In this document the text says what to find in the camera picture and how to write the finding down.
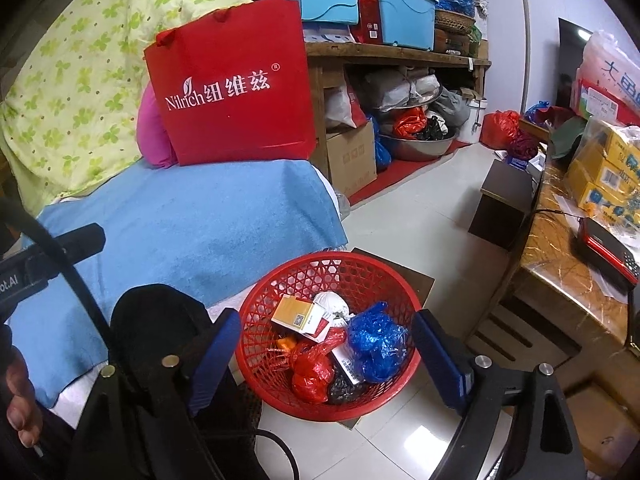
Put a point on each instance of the red printed box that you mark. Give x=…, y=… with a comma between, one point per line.
x=367, y=5

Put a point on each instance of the yellow carton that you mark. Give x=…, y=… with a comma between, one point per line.
x=625, y=152
x=587, y=170
x=602, y=205

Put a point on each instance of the woven basket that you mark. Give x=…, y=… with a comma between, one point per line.
x=450, y=21

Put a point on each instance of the small yellow white box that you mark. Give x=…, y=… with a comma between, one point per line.
x=297, y=315

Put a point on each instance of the light blue box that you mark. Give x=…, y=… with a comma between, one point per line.
x=325, y=7

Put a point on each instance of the white carton with blue label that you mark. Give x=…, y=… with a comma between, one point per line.
x=346, y=360

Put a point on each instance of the black television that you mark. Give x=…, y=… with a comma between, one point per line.
x=567, y=65

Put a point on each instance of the dark red plastic bag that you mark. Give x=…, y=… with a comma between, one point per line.
x=524, y=146

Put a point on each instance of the white plastic bag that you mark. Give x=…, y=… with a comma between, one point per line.
x=332, y=302

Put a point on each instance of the blue plastic storage bin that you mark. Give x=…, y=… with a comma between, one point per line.
x=405, y=15

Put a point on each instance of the grey sacks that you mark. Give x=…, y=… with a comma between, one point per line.
x=400, y=85

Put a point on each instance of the red plastic basket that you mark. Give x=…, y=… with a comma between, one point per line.
x=300, y=275

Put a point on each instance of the tissue paper pack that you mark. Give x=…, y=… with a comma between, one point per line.
x=610, y=75

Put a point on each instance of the wooden shelf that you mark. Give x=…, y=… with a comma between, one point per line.
x=380, y=52

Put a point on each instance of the blue plastic bag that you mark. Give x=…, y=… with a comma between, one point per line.
x=375, y=345
x=382, y=155

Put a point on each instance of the metal basin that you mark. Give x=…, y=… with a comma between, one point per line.
x=415, y=150

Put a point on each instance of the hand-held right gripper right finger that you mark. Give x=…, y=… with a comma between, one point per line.
x=440, y=355

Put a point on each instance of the person's left hand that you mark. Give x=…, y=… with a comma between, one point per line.
x=20, y=395

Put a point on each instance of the cardboard box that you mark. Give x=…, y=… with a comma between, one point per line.
x=350, y=160
x=605, y=425

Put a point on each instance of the pink pillow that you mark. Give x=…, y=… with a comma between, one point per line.
x=152, y=135

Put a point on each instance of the white sack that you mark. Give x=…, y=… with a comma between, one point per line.
x=337, y=105

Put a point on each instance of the blue blanket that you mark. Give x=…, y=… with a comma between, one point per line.
x=175, y=230

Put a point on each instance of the marbled wooden table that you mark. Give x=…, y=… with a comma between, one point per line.
x=555, y=250

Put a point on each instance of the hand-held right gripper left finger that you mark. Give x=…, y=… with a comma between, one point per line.
x=215, y=355

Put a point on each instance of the red floor mat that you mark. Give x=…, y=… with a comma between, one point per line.
x=400, y=172

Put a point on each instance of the red paper bag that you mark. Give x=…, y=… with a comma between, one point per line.
x=230, y=125

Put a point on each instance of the red and black device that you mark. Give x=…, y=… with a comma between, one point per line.
x=605, y=245

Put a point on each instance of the dark brown stool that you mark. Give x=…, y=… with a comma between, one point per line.
x=500, y=205

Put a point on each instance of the white and blue box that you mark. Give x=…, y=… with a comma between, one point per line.
x=325, y=35

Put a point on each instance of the green clover print blanket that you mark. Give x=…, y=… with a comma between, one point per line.
x=75, y=85

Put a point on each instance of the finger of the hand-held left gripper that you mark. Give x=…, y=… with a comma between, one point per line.
x=75, y=242

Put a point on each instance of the white wall pipe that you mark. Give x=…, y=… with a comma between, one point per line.
x=525, y=35

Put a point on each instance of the knotted red plastic bag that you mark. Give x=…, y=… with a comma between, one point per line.
x=310, y=375

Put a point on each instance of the white bucket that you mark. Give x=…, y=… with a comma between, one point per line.
x=472, y=120

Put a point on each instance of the black plastic bag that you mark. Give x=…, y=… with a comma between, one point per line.
x=432, y=130
x=342, y=390

